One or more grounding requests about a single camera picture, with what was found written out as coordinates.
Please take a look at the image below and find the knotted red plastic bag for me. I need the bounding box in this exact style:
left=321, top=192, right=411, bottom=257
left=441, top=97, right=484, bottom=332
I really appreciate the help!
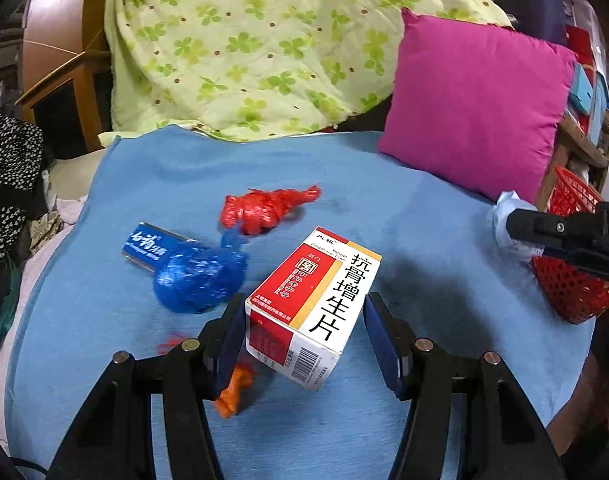
left=219, top=185, right=322, bottom=237

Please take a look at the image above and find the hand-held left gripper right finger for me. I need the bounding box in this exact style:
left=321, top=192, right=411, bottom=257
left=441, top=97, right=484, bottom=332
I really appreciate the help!
left=363, top=292, right=568, bottom=480

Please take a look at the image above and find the blue toothpaste box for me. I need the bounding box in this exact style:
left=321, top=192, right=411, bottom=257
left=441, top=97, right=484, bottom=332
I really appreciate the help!
left=122, top=221, right=195, bottom=272

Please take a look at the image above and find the green clover print quilt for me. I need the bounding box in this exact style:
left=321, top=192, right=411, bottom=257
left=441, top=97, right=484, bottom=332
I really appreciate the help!
left=104, top=0, right=515, bottom=142

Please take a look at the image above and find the blue plastic bag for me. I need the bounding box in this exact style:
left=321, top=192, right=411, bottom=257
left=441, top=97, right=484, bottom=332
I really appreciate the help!
left=153, top=230, right=248, bottom=315

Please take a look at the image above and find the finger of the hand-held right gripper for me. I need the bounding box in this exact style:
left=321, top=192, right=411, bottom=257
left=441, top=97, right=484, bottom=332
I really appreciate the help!
left=507, top=208, right=605, bottom=248
left=537, top=246, right=609, bottom=286

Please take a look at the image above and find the blue cardboard box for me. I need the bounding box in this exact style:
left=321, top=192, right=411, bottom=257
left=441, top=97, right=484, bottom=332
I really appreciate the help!
left=569, top=60, right=609, bottom=146

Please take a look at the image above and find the navy bag with orange straps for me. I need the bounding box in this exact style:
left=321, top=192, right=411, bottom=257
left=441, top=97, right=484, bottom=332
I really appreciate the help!
left=479, top=0, right=570, bottom=46

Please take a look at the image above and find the red and white medicine box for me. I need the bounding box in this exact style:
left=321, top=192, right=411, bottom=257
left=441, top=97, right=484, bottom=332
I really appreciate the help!
left=244, top=226, right=383, bottom=392

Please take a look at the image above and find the wooden cabinet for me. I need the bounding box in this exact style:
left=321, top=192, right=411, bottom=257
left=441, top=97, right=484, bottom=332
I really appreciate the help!
left=14, top=50, right=116, bottom=153

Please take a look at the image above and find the orange plastic bag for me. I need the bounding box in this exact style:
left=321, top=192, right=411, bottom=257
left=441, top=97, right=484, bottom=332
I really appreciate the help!
left=215, top=360, right=258, bottom=418

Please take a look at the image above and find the black cable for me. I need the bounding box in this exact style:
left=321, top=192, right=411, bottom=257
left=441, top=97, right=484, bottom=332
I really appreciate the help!
left=9, top=457, right=50, bottom=476

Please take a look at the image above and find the white plastic bag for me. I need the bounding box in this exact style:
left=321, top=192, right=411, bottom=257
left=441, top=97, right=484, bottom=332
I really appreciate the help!
left=487, top=191, right=545, bottom=261

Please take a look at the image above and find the black white floral jacket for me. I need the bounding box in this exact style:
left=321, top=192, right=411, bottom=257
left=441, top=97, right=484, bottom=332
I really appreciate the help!
left=0, top=111, right=48, bottom=291

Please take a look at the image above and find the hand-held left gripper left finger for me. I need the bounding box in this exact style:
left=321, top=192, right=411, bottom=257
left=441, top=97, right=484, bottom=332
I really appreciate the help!
left=47, top=300, right=248, bottom=480

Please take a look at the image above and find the magenta pillow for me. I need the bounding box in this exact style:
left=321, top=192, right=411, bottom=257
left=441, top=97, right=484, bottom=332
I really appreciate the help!
left=377, top=8, right=579, bottom=204

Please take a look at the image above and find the red plastic mesh basket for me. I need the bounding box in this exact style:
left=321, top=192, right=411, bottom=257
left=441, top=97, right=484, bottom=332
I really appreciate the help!
left=531, top=166, right=609, bottom=325

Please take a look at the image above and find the beige patterned cloth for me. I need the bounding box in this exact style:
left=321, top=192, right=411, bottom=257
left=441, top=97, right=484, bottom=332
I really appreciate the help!
left=29, top=210, right=65, bottom=256

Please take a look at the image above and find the light blue blanket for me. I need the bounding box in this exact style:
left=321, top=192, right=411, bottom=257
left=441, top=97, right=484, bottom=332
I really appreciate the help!
left=4, top=127, right=598, bottom=480

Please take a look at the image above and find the cream pillow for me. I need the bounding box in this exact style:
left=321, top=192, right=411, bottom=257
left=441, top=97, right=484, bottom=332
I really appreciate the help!
left=47, top=152, right=105, bottom=206

